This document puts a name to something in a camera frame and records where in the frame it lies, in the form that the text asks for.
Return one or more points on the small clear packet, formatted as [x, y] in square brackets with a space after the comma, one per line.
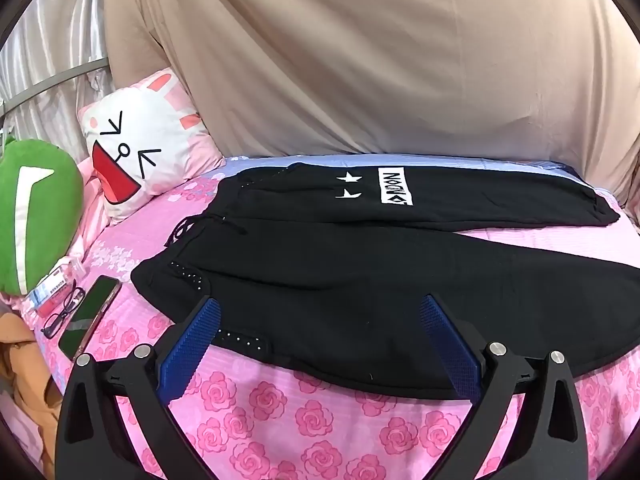
[52, 285]

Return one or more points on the beige cloth drape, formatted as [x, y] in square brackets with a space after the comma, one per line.
[350, 60]

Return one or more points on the metal rail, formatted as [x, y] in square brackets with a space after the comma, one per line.
[50, 81]

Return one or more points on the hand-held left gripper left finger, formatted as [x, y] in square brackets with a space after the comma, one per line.
[192, 345]

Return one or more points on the pink floral bed sheet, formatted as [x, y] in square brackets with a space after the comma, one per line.
[325, 435]

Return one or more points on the pink striped pillow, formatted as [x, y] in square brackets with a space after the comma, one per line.
[92, 195]

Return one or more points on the black eyeglasses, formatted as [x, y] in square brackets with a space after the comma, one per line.
[66, 306]

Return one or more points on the green plush pillow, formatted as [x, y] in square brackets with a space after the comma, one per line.
[50, 220]

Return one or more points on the black smartphone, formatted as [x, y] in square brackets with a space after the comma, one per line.
[90, 315]

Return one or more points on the silver satin curtain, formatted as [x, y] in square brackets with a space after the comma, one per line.
[50, 35]

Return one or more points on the white bunny face pillow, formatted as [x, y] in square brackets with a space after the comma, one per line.
[145, 145]

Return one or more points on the black pants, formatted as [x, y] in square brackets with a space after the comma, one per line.
[325, 300]

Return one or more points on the orange cloth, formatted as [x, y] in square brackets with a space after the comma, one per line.
[25, 360]

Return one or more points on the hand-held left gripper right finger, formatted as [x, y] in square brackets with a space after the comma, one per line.
[447, 345]

